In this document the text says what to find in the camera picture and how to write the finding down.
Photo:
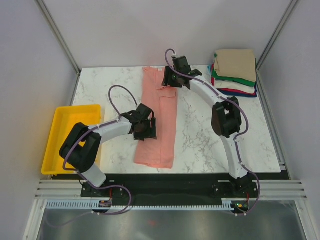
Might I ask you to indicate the green folded t shirt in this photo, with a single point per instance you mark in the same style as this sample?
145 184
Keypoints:
232 79

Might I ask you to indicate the white slotted cable duct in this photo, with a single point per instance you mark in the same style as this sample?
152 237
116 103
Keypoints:
103 204

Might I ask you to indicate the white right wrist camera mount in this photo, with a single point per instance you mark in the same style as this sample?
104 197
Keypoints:
177 54

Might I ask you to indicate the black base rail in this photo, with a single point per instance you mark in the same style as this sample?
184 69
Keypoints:
170 188

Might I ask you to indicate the left aluminium table rail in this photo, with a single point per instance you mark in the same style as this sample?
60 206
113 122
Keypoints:
58 189

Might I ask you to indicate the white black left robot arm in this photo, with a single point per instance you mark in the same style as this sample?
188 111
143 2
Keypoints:
82 144

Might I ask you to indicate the left aluminium frame post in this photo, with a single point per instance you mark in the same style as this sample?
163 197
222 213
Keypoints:
57 34

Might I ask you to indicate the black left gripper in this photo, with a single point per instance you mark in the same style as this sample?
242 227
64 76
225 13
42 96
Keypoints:
151 134

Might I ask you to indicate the yellow plastic tray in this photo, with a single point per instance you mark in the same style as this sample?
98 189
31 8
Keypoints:
64 119

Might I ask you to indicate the right aluminium frame post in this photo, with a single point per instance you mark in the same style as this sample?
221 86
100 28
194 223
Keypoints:
276 33

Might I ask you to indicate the aluminium frame post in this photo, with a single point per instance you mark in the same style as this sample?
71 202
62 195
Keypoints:
57 34
276 33

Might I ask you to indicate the aluminium table rail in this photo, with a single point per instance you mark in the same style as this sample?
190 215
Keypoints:
277 145
58 189

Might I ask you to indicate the white folded t shirt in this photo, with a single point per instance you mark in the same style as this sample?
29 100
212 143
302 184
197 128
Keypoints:
231 86

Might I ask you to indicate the cyan folded t shirt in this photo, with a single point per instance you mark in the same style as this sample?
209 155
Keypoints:
209 69

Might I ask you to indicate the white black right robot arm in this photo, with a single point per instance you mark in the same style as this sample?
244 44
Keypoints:
228 120

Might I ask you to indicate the right aluminium table rail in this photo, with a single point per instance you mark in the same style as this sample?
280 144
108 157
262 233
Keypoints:
277 145

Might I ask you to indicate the red folded t shirt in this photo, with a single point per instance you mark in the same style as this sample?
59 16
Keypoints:
225 89

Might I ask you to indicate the pink t shirt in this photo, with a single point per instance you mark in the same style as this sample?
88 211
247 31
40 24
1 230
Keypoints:
163 100

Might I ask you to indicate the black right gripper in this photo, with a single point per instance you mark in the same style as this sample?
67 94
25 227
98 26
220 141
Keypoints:
168 71

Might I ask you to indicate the beige folded t shirt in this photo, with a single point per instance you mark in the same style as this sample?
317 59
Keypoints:
236 65

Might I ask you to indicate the blue folded t shirt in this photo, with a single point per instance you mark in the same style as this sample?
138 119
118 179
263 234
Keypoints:
235 94

